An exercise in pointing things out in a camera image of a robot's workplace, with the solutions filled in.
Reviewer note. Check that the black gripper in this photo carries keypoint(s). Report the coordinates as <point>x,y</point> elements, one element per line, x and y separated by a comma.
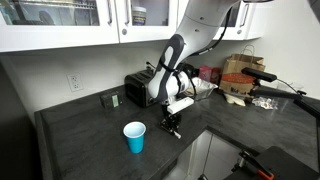
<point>171,122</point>

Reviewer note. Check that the purple marker with white cap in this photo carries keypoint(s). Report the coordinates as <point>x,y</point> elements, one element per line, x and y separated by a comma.
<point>176,134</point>

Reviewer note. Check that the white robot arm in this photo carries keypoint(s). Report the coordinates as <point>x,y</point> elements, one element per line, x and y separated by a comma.
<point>200,23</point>

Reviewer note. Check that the blue plastic cup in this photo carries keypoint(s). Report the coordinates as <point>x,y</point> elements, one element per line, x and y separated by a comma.
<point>134,133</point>

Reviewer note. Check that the foil tray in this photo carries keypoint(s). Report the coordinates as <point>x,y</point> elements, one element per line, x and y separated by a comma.
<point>201,89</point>

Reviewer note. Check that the black toaster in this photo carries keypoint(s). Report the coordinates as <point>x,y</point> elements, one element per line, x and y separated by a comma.
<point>136,88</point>

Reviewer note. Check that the white lower cabinet door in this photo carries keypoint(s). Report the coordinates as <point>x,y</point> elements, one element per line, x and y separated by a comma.
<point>211,154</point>

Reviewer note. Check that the pink box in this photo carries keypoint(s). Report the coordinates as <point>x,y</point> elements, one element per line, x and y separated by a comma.
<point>205,73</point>

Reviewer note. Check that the small black green box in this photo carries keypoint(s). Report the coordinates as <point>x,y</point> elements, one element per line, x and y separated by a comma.
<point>111,100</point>

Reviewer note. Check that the beige cloth item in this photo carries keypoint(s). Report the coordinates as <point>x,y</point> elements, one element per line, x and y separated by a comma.
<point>234,100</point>

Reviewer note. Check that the brown paper bag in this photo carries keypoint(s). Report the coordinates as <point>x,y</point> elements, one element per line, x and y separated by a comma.
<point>233,81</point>

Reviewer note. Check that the orange black clamp left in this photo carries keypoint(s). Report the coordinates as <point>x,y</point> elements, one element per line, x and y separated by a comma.
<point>247,158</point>

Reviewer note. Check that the crumpled plastic wrapper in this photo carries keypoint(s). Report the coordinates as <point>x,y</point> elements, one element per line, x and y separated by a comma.
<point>265,103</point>

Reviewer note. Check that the white upper cabinet middle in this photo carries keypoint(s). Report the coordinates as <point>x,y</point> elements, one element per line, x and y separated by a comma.
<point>161,20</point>

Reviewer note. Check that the white cabinet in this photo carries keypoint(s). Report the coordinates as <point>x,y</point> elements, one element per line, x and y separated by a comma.
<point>46,24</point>
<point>247,21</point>
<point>161,20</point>

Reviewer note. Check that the jar in cabinet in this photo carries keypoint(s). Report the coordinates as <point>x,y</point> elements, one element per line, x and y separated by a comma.
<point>138,16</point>

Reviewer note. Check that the black perforated mounting board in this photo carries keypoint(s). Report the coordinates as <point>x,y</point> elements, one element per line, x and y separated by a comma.
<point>283,165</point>

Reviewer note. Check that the white upper cabinet right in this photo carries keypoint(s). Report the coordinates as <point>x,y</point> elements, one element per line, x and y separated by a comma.
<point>247,21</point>

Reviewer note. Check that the white upper cabinet left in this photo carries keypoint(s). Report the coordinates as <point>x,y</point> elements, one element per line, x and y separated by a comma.
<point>46,24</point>

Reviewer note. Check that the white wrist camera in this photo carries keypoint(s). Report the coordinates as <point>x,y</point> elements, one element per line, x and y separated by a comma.
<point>180,105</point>

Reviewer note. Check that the white wall outlet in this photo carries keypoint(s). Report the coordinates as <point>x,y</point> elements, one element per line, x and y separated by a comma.
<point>75,82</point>

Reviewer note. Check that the black camera on stand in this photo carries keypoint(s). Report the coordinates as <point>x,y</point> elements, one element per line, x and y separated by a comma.
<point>297,96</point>

